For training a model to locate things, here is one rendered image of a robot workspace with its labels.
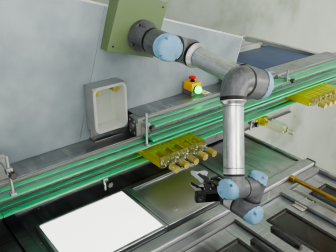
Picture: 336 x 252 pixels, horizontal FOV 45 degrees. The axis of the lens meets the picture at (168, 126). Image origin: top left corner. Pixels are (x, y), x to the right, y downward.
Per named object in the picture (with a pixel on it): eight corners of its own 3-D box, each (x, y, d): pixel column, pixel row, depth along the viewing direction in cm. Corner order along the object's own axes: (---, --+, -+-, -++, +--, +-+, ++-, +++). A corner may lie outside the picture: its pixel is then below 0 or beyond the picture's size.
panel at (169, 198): (35, 231, 166) (73, 281, 143) (34, 225, 165) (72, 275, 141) (197, 161, 217) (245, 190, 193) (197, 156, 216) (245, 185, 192)
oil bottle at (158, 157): (136, 152, 201) (163, 171, 186) (136, 142, 198) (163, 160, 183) (145, 149, 204) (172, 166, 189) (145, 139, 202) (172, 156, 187)
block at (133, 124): (127, 132, 201) (135, 137, 196) (127, 115, 197) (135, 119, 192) (133, 130, 203) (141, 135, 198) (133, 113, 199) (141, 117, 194)
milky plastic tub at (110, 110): (87, 128, 193) (96, 135, 187) (83, 84, 183) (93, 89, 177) (118, 119, 203) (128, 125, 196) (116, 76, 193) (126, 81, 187)
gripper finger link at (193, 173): (198, 167, 178) (213, 180, 172) (188, 172, 175) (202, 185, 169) (200, 162, 176) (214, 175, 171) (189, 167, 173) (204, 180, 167)
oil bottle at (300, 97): (284, 98, 268) (322, 111, 248) (285, 90, 265) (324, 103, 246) (289, 96, 271) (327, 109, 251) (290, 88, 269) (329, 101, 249)
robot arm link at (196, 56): (168, 30, 182) (260, 71, 145) (192, 37, 192) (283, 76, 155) (160, 56, 185) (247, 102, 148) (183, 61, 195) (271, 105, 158)
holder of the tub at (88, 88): (88, 138, 195) (96, 144, 190) (83, 84, 184) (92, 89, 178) (118, 128, 205) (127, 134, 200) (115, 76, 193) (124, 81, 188)
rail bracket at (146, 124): (136, 140, 197) (151, 150, 188) (135, 109, 190) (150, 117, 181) (141, 139, 199) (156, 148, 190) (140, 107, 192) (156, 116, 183)
